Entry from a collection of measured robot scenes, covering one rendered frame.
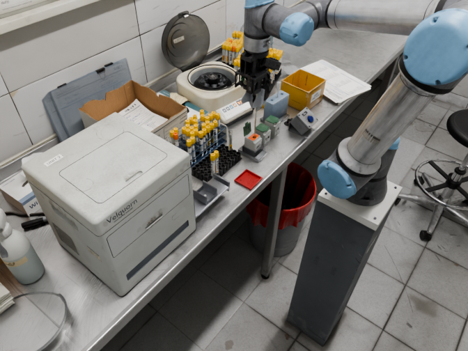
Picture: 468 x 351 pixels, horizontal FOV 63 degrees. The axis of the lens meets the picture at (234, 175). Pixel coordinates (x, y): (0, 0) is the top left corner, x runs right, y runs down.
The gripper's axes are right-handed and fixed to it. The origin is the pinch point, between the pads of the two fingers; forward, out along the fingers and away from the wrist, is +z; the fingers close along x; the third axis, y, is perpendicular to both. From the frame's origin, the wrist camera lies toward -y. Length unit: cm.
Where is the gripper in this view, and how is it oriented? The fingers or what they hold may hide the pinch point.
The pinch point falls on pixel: (256, 105)
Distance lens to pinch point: 124.5
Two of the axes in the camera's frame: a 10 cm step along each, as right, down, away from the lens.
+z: -0.2, 7.2, 7.0
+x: 7.9, 4.4, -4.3
